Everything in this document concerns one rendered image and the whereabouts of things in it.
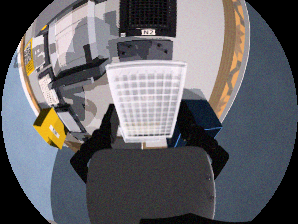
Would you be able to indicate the blue bin with label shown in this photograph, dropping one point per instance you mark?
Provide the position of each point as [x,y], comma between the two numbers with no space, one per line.
[204,116]

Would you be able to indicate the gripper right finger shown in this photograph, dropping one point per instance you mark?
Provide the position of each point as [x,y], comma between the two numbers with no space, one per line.
[195,136]

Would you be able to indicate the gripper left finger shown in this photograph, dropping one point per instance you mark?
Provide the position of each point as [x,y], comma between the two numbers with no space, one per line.
[107,132]

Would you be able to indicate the yellow open bin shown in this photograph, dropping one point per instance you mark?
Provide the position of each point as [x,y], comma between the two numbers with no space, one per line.
[55,131]

